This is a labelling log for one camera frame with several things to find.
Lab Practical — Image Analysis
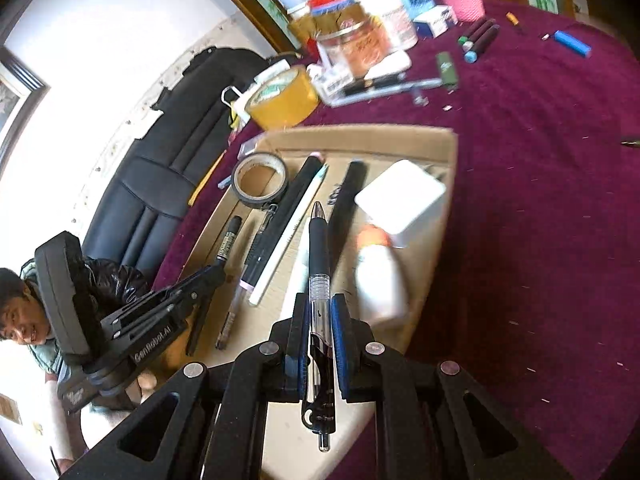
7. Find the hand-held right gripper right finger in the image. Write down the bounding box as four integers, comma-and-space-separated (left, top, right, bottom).
330, 294, 576, 480

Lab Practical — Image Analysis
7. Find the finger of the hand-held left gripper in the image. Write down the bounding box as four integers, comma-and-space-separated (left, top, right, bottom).
186, 292, 216, 356
160, 264, 226, 308

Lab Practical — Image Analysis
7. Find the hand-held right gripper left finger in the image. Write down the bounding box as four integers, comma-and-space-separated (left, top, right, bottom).
60, 292, 308, 480

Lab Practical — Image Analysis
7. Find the black pen with clip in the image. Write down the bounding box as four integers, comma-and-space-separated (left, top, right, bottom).
242, 205, 279, 281

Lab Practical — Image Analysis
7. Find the white tube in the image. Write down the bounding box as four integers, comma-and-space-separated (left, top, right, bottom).
279, 260, 313, 323

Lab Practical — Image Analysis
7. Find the white glue bottle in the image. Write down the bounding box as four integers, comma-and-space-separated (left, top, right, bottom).
352, 224, 411, 328

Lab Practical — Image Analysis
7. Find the white pen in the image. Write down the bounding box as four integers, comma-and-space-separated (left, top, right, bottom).
248, 164, 329, 307

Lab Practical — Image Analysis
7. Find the black tape roll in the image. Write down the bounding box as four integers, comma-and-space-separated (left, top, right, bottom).
231, 152, 289, 207

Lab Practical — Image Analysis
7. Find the black marker with pink caps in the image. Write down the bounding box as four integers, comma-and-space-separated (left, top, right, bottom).
240, 151, 325, 291

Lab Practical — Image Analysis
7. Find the white power adapter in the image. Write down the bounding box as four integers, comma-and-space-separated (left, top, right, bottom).
354, 159, 447, 248

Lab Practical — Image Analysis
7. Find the cardboard box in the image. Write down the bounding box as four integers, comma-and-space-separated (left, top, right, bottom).
152, 124, 460, 480

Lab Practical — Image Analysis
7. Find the person's body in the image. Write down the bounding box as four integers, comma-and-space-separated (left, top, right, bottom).
0, 255, 151, 461

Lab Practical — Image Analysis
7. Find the black rectangular stick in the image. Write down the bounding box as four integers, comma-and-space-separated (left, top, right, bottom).
325, 160, 369, 273

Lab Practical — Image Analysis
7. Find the black leather sofa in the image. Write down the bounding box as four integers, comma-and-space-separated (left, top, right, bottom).
82, 47, 296, 281

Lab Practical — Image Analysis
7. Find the binder clip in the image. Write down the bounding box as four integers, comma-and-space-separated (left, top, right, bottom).
221, 85, 251, 121

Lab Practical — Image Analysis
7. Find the yellow tape roll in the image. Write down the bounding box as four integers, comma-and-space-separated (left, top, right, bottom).
247, 65, 321, 131

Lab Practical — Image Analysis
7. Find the black and gold pen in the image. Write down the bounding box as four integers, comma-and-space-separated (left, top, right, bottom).
342, 72, 406, 98

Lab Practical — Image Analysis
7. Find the clear plastic jar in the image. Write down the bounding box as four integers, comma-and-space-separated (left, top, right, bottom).
317, 15, 391, 68

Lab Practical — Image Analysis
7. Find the white flat box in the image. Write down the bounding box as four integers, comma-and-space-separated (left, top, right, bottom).
307, 50, 413, 106

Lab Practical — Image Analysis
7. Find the green lighter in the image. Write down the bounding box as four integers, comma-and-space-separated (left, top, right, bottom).
435, 51, 460, 87

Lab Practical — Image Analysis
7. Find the white can with red label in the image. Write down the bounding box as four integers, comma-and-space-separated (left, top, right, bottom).
307, 0, 353, 18

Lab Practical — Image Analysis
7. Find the white pill bottle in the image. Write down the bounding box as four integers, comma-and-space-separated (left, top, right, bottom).
350, 0, 418, 51

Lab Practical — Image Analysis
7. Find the black marker with blue cap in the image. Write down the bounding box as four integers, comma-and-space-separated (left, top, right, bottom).
463, 24, 499, 64

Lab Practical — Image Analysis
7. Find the small white and blue box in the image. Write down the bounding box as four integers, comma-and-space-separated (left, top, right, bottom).
412, 5, 458, 38

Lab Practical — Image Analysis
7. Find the black marker with green cap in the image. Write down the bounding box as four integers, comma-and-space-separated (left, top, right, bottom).
459, 19, 493, 51

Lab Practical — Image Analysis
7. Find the blue lighter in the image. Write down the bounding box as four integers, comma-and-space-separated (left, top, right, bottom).
554, 30, 592, 58

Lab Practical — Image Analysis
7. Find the dark framed wall picture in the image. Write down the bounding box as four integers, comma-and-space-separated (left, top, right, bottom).
0, 45, 48, 171

